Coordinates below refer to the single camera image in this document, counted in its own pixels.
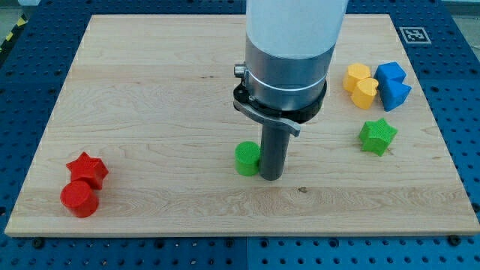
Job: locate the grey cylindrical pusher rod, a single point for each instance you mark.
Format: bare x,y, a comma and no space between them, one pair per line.
273,151

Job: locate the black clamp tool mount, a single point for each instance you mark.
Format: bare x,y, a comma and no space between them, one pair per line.
288,121

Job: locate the green cylinder block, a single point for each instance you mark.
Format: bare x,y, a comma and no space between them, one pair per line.
247,157

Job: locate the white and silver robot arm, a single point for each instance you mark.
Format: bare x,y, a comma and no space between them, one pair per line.
288,50

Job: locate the yellow heart block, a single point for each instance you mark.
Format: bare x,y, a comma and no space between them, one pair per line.
364,93

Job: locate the yellow hexagon block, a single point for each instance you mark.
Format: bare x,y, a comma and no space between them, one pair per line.
354,73

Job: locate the green star block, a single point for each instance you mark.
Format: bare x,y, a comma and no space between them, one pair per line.
376,136

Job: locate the blue triangle block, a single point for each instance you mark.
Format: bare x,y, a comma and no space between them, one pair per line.
393,94

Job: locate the blue cube block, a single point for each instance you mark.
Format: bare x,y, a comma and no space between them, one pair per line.
389,71

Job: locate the wooden board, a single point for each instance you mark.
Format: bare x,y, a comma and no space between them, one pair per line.
152,97

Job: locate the white fiducial marker tag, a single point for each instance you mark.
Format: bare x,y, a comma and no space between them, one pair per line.
415,35

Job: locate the red star block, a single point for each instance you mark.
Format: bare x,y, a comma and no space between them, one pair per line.
91,170

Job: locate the red cylinder block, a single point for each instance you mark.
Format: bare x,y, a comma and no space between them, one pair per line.
79,199

